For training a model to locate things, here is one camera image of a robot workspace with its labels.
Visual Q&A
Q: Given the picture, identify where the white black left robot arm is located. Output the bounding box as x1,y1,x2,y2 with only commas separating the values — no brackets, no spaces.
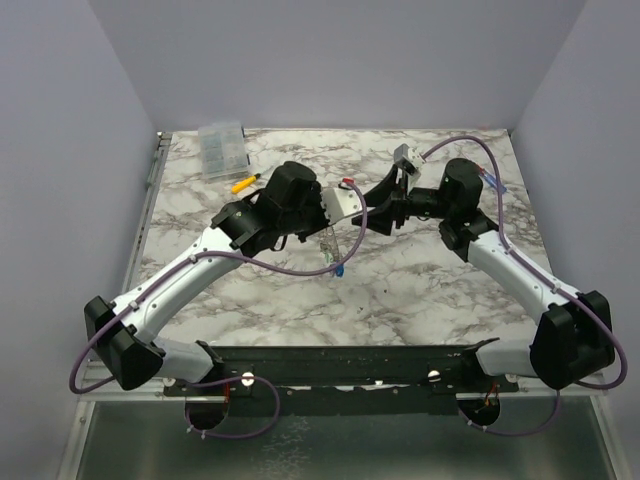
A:
85,161,330,395

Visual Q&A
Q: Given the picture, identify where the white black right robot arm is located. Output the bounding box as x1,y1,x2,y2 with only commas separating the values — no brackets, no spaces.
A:
352,158,615,391

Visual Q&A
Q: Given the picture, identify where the red blue screwdriver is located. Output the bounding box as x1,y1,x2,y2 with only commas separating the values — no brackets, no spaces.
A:
479,167,507,195

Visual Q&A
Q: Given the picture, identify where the yellow black screwdriver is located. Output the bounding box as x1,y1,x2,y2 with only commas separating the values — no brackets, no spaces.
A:
231,173,262,195

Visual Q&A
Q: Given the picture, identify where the clear plastic parts box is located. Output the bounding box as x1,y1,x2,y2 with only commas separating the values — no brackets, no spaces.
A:
198,121,250,181

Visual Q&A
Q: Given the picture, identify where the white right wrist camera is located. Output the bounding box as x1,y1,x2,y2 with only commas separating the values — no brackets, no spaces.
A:
393,144,425,179

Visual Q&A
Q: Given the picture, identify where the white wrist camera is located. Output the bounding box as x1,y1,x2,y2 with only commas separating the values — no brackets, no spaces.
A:
321,183,363,225
393,144,425,179

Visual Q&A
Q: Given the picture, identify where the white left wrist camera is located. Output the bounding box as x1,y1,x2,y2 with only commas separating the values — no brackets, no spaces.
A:
321,183,363,225

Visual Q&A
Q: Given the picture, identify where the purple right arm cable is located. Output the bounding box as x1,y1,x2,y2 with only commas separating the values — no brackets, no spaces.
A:
419,135,630,437

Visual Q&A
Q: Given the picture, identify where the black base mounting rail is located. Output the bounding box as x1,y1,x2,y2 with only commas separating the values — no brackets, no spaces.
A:
164,345,518,417

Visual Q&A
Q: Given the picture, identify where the aluminium extrusion frame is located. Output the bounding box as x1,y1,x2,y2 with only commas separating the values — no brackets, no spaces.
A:
54,130,174,480

